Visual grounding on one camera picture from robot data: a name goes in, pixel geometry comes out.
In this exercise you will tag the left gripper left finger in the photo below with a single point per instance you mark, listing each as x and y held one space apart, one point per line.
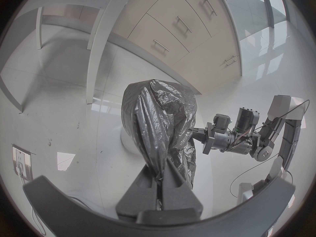
142 194

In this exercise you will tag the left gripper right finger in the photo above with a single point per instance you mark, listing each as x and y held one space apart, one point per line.
177 194

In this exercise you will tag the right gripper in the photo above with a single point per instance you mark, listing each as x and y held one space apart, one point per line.
221 142

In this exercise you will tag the black plastic bag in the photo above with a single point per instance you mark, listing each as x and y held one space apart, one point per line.
160 112

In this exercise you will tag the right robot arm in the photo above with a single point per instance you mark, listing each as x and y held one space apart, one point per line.
246 120

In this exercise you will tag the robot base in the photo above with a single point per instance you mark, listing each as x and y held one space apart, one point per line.
244 192

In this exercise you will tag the white trash bin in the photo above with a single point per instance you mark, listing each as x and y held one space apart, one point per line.
127 144

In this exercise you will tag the white chest of drawers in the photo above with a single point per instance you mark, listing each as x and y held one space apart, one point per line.
172 33

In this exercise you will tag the white table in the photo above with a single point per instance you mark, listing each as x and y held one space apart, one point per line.
39 28

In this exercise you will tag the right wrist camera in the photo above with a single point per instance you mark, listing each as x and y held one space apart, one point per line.
221 122

